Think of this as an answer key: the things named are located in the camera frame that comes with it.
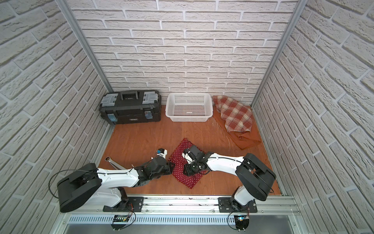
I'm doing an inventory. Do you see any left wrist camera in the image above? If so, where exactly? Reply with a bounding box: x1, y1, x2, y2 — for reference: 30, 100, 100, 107
156, 148, 168, 158

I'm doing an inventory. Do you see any red polka dot skirt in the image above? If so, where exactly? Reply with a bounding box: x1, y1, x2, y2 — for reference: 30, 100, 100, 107
168, 138, 203, 189

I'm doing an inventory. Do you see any black plastic toolbox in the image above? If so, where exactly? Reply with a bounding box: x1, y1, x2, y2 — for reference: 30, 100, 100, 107
99, 90, 162, 125

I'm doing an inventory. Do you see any silver wrench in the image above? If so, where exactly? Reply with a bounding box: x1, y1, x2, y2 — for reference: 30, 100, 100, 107
105, 157, 128, 172

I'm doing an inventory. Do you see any left controller board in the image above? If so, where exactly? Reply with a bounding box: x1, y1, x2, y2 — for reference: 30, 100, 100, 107
111, 215, 134, 231

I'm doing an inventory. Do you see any red plaid skirt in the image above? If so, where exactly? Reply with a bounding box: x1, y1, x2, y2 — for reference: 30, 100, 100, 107
213, 96, 253, 133

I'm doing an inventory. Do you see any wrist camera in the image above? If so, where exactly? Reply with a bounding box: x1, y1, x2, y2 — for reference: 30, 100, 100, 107
182, 150, 193, 164
156, 148, 168, 158

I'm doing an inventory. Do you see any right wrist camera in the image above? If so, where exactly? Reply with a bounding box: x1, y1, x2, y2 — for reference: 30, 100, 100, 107
182, 150, 193, 164

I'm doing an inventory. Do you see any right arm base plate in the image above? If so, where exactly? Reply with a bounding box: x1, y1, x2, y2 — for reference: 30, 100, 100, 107
218, 197, 258, 213

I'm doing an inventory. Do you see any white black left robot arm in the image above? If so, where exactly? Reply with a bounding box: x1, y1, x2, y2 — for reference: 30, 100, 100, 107
57, 156, 175, 213

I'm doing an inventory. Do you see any orange brown skirt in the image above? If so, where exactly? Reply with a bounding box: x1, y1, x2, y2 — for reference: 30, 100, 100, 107
213, 110, 262, 150

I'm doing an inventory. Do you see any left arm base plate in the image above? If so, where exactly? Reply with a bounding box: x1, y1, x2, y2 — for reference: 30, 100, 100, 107
103, 197, 144, 213

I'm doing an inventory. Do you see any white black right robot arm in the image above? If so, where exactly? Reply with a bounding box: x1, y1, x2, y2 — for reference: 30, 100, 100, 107
182, 145, 276, 206

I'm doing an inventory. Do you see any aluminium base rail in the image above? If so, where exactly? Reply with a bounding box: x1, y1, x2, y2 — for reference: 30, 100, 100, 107
69, 195, 301, 215

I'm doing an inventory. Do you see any right controller board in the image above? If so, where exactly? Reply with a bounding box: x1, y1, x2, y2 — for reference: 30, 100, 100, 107
234, 215, 249, 231

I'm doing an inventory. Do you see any controller board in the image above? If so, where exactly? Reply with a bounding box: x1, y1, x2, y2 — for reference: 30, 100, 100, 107
234, 215, 249, 231
111, 215, 134, 231

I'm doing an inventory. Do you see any white plastic basket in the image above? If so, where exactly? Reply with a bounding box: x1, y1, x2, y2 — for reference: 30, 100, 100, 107
166, 93, 213, 122

